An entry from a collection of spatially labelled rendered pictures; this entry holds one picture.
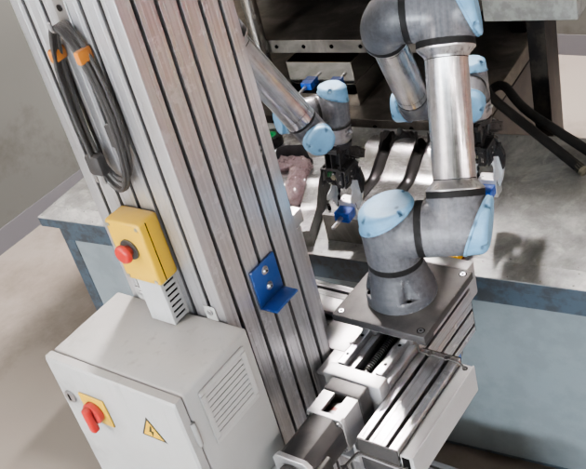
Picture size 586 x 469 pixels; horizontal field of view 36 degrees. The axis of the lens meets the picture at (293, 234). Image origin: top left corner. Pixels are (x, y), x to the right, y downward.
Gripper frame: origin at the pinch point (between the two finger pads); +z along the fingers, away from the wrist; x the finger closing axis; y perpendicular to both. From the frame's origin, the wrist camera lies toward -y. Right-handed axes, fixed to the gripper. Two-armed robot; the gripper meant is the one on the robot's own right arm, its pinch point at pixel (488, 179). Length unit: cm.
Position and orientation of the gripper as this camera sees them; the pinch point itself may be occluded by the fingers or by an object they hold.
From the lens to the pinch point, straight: 240.4
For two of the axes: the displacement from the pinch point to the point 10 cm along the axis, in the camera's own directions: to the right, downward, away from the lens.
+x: 8.6, 1.0, -5.0
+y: -4.6, 5.8, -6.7
